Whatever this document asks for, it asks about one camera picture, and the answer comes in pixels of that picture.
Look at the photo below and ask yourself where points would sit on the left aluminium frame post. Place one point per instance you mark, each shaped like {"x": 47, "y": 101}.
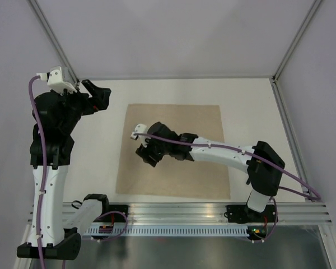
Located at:
{"x": 45, "y": 25}

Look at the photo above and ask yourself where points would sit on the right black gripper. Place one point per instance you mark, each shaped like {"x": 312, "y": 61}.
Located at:
{"x": 144, "y": 153}

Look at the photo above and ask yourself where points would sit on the aluminium frame post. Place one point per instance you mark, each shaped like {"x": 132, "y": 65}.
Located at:
{"x": 45, "y": 25}
{"x": 281, "y": 104}

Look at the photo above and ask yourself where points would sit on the white slotted cable duct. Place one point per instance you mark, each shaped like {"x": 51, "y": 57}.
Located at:
{"x": 187, "y": 230}

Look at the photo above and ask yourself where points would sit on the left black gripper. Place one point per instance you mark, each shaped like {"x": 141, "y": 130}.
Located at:
{"x": 99, "y": 101}

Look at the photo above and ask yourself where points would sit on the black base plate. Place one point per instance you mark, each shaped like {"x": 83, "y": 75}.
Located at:
{"x": 241, "y": 214}
{"x": 115, "y": 214}

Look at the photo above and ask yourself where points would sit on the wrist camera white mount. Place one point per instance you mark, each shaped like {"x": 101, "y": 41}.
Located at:
{"x": 138, "y": 130}
{"x": 58, "y": 79}

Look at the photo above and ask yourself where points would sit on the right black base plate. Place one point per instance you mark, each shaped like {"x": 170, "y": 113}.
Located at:
{"x": 241, "y": 214}

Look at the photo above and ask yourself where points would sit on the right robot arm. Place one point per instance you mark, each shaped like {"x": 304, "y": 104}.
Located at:
{"x": 263, "y": 166}

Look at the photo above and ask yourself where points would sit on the aluminium front rail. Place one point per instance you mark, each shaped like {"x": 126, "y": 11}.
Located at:
{"x": 221, "y": 213}

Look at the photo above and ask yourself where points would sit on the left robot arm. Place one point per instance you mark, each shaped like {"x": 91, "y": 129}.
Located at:
{"x": 56, "y": 115}

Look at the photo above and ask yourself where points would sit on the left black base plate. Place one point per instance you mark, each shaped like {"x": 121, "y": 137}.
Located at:
{"x": 115, "y": 214}

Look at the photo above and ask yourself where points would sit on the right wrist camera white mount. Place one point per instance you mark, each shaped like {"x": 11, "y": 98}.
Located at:
{"x": 138, "y": 130}

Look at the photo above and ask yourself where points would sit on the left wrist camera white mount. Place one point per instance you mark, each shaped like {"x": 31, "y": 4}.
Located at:
{"x": 58, "y": 79}

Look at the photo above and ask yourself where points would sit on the beige cloth napkin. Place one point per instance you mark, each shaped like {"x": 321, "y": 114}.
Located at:
{"x": 170, "y": 177}

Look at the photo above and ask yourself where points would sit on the right aluminium frame post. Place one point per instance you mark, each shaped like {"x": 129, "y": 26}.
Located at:
{"x": 281, "y": 104}

